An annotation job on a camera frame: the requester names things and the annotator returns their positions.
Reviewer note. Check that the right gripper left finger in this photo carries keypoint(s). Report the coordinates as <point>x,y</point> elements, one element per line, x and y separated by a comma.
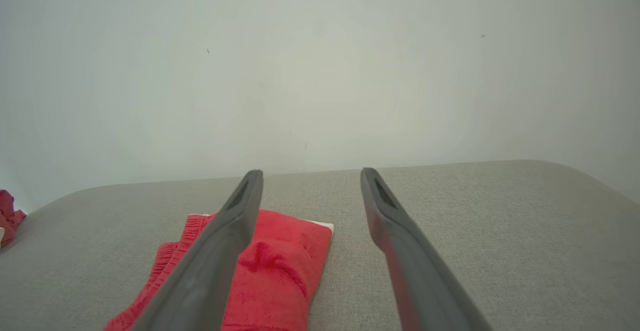
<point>210,271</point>

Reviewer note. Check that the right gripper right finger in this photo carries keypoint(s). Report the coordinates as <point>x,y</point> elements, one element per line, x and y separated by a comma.
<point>415,271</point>

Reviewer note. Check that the red shorts with white stripes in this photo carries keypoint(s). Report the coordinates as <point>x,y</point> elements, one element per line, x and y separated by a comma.
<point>280,276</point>

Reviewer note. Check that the red and white shirt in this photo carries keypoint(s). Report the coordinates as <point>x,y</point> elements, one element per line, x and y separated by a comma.
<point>9,216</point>

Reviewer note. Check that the grey fabric sofa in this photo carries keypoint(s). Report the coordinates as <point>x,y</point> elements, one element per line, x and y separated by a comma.
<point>500,231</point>

